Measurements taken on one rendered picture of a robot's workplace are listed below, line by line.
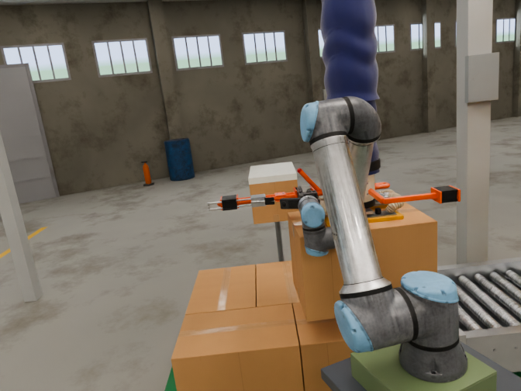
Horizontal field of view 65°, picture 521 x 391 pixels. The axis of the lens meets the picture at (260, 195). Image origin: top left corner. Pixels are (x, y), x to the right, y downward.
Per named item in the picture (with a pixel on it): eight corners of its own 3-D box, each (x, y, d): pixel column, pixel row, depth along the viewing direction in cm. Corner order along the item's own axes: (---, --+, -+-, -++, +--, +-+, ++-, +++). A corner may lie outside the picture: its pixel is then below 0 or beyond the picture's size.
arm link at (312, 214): (303, 231, 159) (300, 206, 157) (300, 222, 171) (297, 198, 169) (327, 227, 159) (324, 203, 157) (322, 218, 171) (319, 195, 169)
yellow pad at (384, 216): (395, 213, 193) (395, 202, 192) (404, 219, 184) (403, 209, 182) (324, 221, 193) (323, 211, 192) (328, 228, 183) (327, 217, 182)
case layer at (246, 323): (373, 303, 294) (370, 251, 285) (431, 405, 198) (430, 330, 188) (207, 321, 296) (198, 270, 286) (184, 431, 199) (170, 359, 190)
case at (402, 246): (401, 269, 225) (400, 198, 215) (437, 305, 186) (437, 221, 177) (293, 282, 222) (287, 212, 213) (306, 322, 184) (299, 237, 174)
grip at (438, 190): (450, 196, 174) (450, 185, 173) (460, 201, 166) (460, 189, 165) (430, 198, 174) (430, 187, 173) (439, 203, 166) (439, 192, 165)
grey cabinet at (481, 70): (494, 99, 276) (495, 52, 269) (498, 99, 271) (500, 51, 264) (464, 102, 276) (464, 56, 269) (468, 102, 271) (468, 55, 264)
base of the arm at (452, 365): (482, 365, 119) (481, 334, 117) (434, 392, 112) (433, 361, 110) (430, 333, 136) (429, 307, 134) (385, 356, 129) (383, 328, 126)
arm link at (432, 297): (471, 340, 115) (470, 284, 111) (415, 354, 113) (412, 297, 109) (439, 313, 130) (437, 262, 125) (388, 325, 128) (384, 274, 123)
